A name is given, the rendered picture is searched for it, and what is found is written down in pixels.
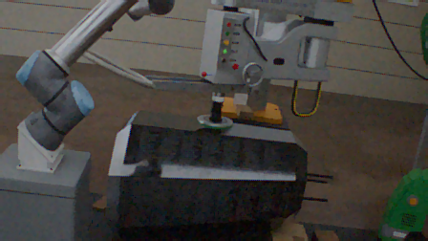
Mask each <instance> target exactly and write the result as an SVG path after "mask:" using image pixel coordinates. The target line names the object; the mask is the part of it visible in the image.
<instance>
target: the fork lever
mask: <svg viewBox="0 0 428 241"><path fill-rule="evenodd" d="M145 78H148V80H150V81H152V83H155V85H156V87H155V88H154V89H162V90H175V91H188V92H193V91H202V92H216V93H229V94H244V95H250V92H251V88H250V87H247V86H246V85H223V84H214V83H212V82H210V81H208V80H207V79H195V78H184V77H152V76H145Z"/></svg>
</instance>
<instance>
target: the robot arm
mask: <svg viewBox="0 0 428 241"><path fill-rule="evenodd" d="M174 4H175V0H101V2H99V3H98V4H97V5H96V6H95V7H94V8H93V9H92V10H91V11H90V12H89V13H87V14H86V16H84V17H83V18H82V19H81V20H80V21H79V22H78V24H75V26H74V27H73V28H72V29H71V30H70V31H69V32H68V33H67V34H66V35H64V36H63V38H61V40H59V41H58V43H56V44H55V45H54V46H53V47H52V48H51V49H45V50H43V51H42V52H41V53H40V51H39V50H36V51H35V52H34V53H33V54H32V55H31V56H30V58H29V59H28V60H27V61H26V62H25V63H24V65H23V66H22V67H21V69H20V70H19V71H18V73H17V74H16V79H18V81H20V83H21V84H22V86H24V88H25V89H27V90H28V91H29V92H30V94H32V96H34V97H35V98H36V99H37V100H38V101H39V102H40V103H42V105H43V106H44V108H43V109H42V110H40V111H38V112H35V113H33V114H30V115H29V116H28V117H26V118H25V125H26V127H27V129H28V132H30V135H32V138H33V139H34V140H35V141H36V142H38V144H40V145H41V146H42V147H43V148H46V149H47V150H49V151H55V150H56V149H58V148H59V146H60V145H61V144H62V141H63V140H64V137H65V136H66V134H68V133H69V132H70V131H71V130H73V128H74V127H75V126H76V125H78V124H79V123H80V122H81V121H82V120H84V118H85V117H87V116H88V115H89V113H90V112H91V111H92V110H93V109H94V107H95V105H94V102H93V100H92V97H91V96H90V94H89V92H88V91H87V90H86V89H85V87H84V86H83V85H82V84H81V83H80V82H78V81H76V80H74V81H72V82H70V81H69V80H68V79H67V76H69V75H70V67H71V66H72V65H73V64H74V63H75V62H77V60H78V59H79V58H80V57H81V56H82V55H83V54H85V52H86V51H87V50H88V49H90V48H91V47H92V46H93V45H94V44H95V42H97V40H98V39H100V37H101V36H103V35H104V34H105V33H106V32H107V31H108V32H111V31H113V30H114V29H113V28H112V26H114V24H115V23H117V21H118V20H119V19H120V18H121V17H122V16H123V15H124V14H125V13H127V14H128V15H129V16H130V18H131V19H132V20H133V21H140V19H141V18H143V16H144V15H150V14H156V15H166V14H168V13H169V12H171V11H172V10H173V9H174Z"/></svg>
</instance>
